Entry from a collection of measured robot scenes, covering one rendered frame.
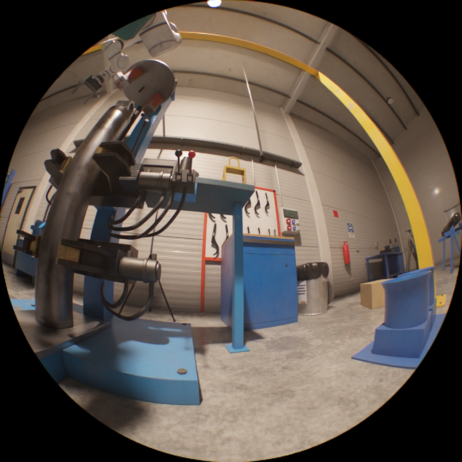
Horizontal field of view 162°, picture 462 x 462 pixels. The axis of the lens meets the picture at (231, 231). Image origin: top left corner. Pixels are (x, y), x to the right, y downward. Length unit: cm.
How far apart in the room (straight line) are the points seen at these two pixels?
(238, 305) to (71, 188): 112
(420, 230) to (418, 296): 106
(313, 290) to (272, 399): 162
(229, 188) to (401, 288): 108
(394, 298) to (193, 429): 88
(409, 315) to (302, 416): 58
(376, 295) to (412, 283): 134
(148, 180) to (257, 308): 136
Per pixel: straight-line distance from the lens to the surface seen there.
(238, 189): 104
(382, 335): 93
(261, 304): 161
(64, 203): 88
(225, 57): 677
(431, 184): 1053
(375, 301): 215
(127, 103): 141
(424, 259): 184
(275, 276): 167
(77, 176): 93
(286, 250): 178
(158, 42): 99
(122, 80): 161
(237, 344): 111
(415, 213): 189
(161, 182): 88
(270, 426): 58
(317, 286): 211
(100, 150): 87
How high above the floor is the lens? 44
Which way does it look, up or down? 19 degrees up
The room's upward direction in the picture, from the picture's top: straight up
